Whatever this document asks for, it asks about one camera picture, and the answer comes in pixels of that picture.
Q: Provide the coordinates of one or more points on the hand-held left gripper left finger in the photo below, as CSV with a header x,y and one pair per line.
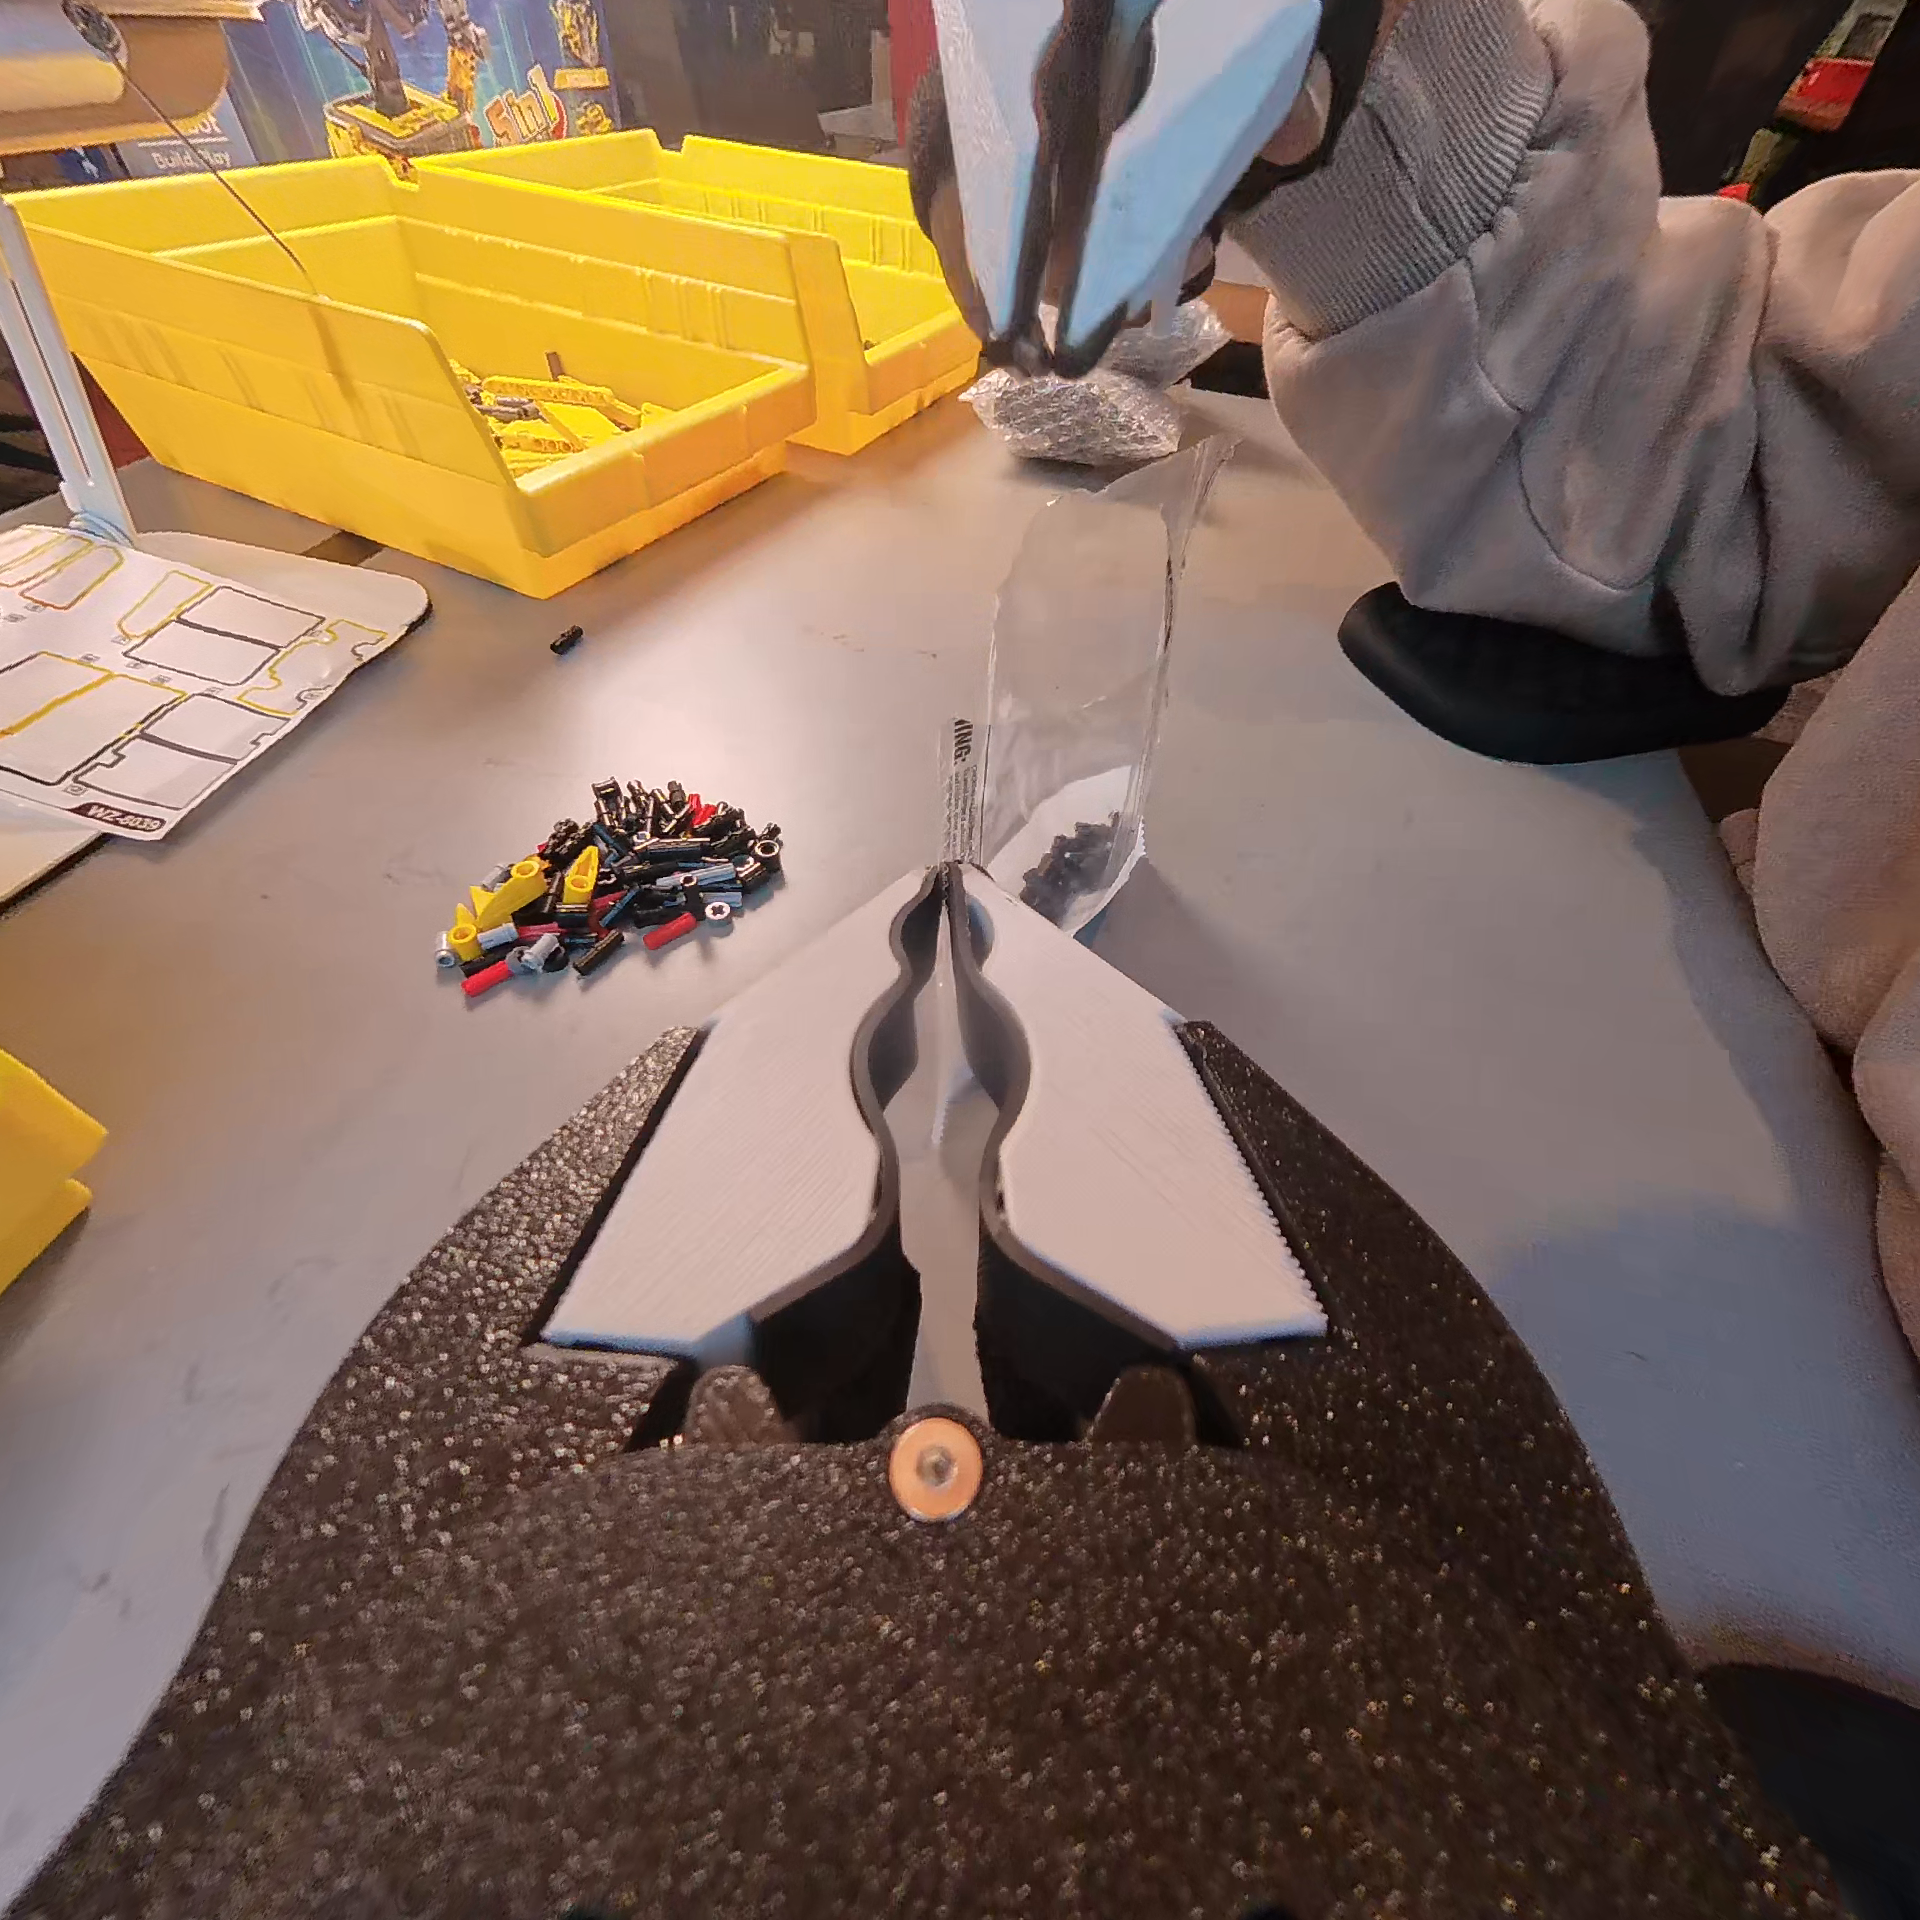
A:
x,y
735,1188

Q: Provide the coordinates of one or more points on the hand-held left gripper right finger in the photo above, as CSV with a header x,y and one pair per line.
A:
x,y
1157,1188

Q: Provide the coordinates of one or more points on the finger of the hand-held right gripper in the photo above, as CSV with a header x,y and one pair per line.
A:
x,y
992,152
1188,135

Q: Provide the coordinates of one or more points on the pile of mixed small plastic parts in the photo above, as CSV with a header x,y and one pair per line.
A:
x,y
617,888

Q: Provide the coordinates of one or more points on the clear plastic bag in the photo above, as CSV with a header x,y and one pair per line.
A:
x,y
1080,661

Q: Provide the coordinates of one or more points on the person's right forearm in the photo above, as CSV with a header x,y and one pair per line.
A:
x,y
1592,391

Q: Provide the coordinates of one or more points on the grey desk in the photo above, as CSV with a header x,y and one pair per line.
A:
x,y
361,1200

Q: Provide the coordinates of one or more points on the person's right hand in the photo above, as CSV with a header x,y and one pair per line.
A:
x,y
1296,114

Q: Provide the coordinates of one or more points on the yellow storage bin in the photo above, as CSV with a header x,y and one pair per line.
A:
x,y
872,330
273,420

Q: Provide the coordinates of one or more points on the crumpled clear plastic wrap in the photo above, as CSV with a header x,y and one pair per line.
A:
x,y
1080,391

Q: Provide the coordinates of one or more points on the robot kit box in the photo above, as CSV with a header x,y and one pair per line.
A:
x,y
420,76

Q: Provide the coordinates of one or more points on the black armrest pad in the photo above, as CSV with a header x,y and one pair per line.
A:
x,y
1547,685
1831,1803

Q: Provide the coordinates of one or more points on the yellow flat box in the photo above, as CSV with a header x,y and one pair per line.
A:
x,y
35,1174

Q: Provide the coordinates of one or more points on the person's beige printed sweatshirt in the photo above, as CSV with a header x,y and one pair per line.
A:
x,y
1847,960

